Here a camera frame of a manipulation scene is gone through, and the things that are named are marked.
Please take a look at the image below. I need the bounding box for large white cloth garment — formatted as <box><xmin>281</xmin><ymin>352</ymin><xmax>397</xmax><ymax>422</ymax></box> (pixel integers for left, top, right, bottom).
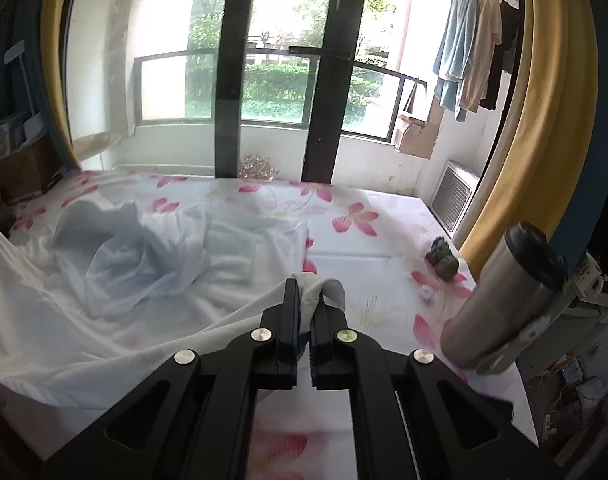
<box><xmin>0</xmin><ymin>198</ymin><xmax>347</xmax><ymax>411</ymax></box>

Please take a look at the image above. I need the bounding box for small white cap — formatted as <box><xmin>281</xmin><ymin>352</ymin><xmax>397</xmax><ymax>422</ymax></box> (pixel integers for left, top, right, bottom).
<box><xmin>420</xmin><ymin>284</ymin><xmax>435</xmax><ymax>302</ymax></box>

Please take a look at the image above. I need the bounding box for floral pink bed sheet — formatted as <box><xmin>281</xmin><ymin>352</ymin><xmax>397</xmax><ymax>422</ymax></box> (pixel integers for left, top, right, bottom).
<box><xmin>0</xmin><ymin>171</ymin><xmax>534</xmax><ymax>479</ymax></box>

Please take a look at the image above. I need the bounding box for small dark green toy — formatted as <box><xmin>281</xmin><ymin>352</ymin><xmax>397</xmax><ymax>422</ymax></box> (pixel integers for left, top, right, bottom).
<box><xmin>425</xmin><ymin>236</ymin><xmax>459</xmax><ymax>282</ymax></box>

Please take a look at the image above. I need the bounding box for stainless steel thermos cup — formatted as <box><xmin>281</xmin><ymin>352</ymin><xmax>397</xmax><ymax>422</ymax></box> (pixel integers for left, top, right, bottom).
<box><xmin>441</xmin><ymin>221</ymin><xmax>568</xmax><ymax>375</ymax></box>

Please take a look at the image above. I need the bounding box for white air conditioner unit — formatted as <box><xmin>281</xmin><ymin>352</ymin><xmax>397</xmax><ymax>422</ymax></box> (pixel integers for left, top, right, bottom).
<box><xmin>430</xmin><ymin>160</ymin><xmax>480</xmax><ymax>237</ymax></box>

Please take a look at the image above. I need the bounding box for cardboard box on balcony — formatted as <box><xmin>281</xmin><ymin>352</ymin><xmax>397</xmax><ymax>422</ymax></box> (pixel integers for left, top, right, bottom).
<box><xmin>392</xmin><ymin>98</ymin><xmax>444</xmax><ymax>159</ymax></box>

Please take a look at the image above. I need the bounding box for yellow curtain right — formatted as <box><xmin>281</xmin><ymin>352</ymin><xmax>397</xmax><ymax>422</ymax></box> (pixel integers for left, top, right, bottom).
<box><xmin>460</xmin><ymin>0</ymin><xmax>599</xmax><ymax>276</ymax></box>

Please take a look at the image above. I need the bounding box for yellow curtain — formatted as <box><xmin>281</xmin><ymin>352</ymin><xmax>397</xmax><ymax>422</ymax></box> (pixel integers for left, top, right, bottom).
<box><xmin>460</xmin><ymin>0</ymin><xmax>599</xmax><ymax>276</ymax></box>
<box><xmin>39</xmin><ymin>0</ymin><xmax>80</xmax><ymax>169</ymax></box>

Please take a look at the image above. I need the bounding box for black balcony railing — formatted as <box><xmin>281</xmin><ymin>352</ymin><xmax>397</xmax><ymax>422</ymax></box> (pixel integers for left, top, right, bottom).
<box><xmin>133</xmin><ymin>47</ymin><xmax>427</xmax><ymax>142</ymax></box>

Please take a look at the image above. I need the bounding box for small printed box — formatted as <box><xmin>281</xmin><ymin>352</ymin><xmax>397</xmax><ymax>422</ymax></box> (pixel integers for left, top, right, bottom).
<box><xmin>0</xmin><ymin>122</ymin><xmax>24</xmax><ymax>159</ymax></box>

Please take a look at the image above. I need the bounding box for hanging light blue shirt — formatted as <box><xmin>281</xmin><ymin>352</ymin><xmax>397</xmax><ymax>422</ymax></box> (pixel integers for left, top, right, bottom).
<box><xmin>433</xmin><ymin>0</ymin><xmax>479</xmax><ymax>122</ymax></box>

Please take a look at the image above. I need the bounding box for hanging black garment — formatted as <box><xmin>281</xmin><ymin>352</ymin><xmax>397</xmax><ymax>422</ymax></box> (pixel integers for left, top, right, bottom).
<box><xmin>479</xmin><ymin>1</ymin><xmax>520</xmax><ymax>110</ymax></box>

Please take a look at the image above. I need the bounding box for hanging beige shirt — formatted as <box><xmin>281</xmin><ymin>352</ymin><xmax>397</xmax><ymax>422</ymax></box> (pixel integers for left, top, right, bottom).
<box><xmin>460</xmin><ymin>0</ymin><xmax>502</xmax><ymax>113</ymax></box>

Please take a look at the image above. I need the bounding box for yellow curtain left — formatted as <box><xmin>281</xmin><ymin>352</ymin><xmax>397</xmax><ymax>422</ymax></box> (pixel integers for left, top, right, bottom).
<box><xmin>39</xmin><ymin>0</ymin><xmax>80</xmax><ymax>169</ymax></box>

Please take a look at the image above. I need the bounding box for dark door frame left post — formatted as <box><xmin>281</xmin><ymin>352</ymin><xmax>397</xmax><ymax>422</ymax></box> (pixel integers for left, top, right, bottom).
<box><xmin>214</xmin><ymin>0</ymin><xmax>253</xmax><ymax>178</ymax></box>

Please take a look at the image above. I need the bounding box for dark door frame post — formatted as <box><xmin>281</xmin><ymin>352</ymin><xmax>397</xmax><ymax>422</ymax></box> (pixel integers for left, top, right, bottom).
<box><xmin>302</xmin><ymin>0</ymin><xmax>365</xmax><ymax>184</ymax></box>
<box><xmin>214</xmin><ymin>0</ymin><xmax>253</xmax><ymax>178</ymax></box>

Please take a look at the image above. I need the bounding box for dark door frame right post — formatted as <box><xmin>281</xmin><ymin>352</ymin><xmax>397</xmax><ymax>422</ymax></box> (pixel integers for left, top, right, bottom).
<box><xmin>302</xmin><ymin>0</ymin><xmax>365</xmax><ymax>184</ymax></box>

